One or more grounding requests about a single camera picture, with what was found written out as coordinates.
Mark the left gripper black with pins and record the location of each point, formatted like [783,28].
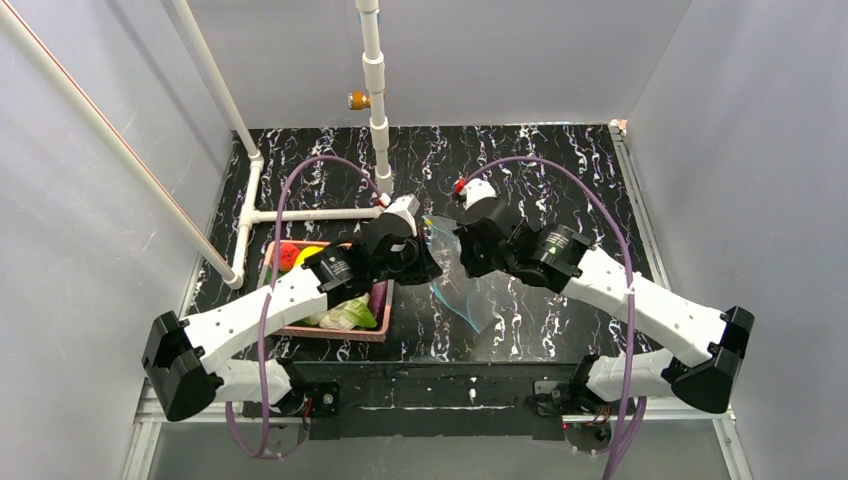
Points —
[422,263]

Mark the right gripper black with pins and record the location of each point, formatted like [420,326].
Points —
[465,248]

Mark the clear zip top bag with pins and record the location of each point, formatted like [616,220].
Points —
[471,298]

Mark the yellow banana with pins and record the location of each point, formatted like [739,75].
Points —
[308,255]

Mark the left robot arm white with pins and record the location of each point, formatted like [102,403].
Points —
[190,361]

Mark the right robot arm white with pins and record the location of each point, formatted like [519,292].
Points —
[702,348]

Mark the long purple eggplant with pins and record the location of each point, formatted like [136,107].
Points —
[377,299]

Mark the pink plastic basket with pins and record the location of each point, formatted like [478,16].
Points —
[378,334]

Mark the white green cabbage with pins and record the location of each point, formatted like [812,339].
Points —
[351,315]

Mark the red tomato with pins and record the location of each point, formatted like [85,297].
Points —
[287,255]

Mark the brass pipe fitting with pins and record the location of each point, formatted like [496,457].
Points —
[358,100]

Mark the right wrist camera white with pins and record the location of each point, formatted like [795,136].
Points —
[470,191]

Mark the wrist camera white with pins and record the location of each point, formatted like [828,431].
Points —
[470,191]
[405,207]

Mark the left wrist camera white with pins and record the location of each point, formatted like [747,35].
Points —
[405,207]

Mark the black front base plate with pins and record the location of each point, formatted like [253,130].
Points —
[420,399]

